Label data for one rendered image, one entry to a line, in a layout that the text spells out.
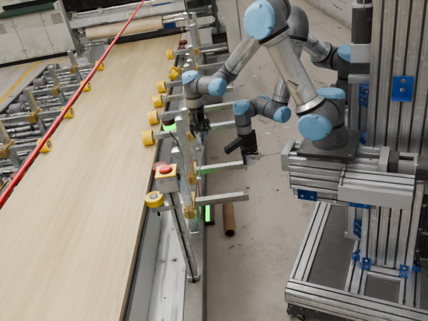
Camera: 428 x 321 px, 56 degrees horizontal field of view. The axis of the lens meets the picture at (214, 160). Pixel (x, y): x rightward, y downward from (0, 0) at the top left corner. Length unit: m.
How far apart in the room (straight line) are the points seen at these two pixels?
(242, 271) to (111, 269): 1.24
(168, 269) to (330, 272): 0.90
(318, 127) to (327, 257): 1.06
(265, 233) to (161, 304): 1.28
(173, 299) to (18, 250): 0.65
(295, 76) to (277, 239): 1.54
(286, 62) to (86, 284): 1.04
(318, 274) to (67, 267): 1.30
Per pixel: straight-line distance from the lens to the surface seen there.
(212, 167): 1.97
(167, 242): 1.97
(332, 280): 2.26
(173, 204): 1.39
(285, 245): 2.73
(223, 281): 2.57
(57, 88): 3.32
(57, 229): 1.82
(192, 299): 1.60
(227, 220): 2.84
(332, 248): 2.41
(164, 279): 1.81
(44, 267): 1.67
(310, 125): 1.48
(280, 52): 1.44
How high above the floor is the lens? 1.92
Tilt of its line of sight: 32 degrees down
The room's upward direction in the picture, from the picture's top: 11 degrees counter-clockwise
